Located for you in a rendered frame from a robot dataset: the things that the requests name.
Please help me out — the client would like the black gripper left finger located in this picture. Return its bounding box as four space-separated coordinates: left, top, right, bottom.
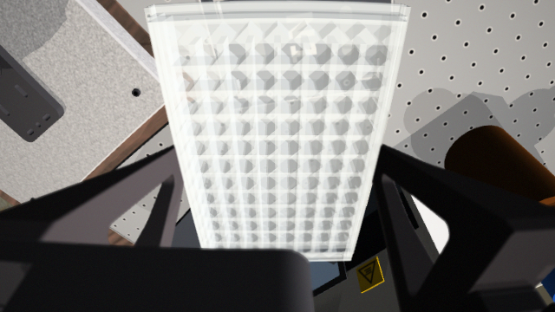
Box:
0 145 184 247

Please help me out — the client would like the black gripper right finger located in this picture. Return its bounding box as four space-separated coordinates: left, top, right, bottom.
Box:
372 144 555 312

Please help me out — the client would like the brown bottle with blue cap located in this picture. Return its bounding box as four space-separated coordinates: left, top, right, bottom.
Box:
444 125 555 302

